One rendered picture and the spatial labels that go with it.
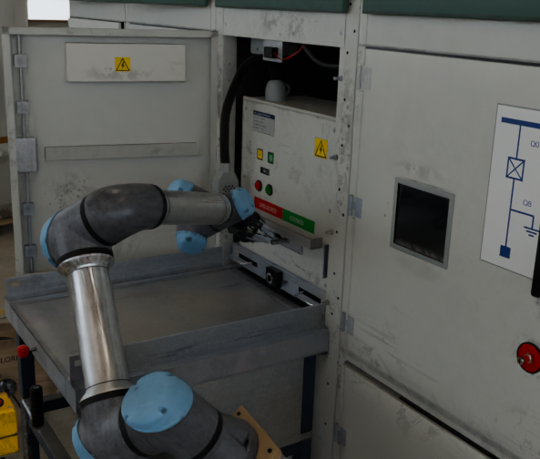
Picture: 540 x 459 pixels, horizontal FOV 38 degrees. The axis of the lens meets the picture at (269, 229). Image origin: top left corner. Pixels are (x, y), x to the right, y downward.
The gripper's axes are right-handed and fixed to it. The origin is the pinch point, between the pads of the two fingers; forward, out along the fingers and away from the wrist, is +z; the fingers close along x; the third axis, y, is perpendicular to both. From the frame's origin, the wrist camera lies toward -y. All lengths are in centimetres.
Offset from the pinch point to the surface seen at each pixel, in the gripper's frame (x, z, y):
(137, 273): -27.3, -16.0, -29.6
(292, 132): 28.7, -9.3, 1.9
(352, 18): 54, -29, 31
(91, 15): 51, -23, -147
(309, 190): 15.9, -2.5, 11.1
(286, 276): -8.2, 9.6, 3.5
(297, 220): 7.4, 2.2, 6.1
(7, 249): -85, 61, -341
